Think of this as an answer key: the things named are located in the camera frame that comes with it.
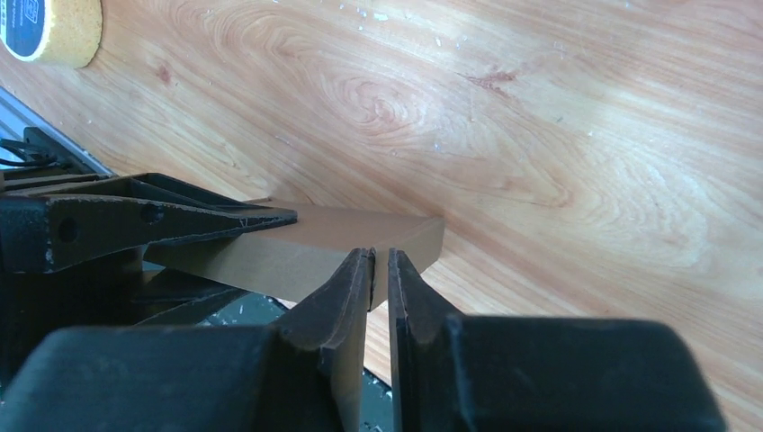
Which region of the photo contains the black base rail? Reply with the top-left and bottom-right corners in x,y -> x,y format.
1,88 -> 114,179

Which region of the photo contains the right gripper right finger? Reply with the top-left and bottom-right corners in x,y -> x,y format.
388,249 -> 727,431

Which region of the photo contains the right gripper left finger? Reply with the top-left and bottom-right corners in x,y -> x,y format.
1,248 -> 375,431

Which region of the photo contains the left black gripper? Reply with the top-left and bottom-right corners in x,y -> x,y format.
1,173 -> 298,387

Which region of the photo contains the cardboard box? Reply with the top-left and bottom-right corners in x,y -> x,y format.
145,199 -> 445,309

